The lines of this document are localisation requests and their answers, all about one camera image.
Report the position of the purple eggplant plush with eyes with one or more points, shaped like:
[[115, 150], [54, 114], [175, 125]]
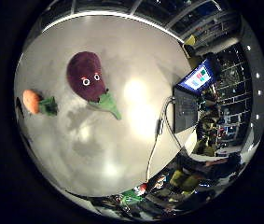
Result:
[[86, 76]]

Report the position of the orange carrot plush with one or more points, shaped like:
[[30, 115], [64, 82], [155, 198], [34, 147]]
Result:
[[36, 102]]

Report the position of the open laptop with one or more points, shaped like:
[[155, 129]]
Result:
[[193, 93]]

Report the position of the green bag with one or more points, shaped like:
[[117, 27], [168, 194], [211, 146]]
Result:
[[130, 196]]

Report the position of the yellow-green chair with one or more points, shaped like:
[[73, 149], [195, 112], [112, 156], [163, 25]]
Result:
[[184, 179]]

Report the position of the person in dark blue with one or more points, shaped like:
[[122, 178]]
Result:
[[221, 165]]

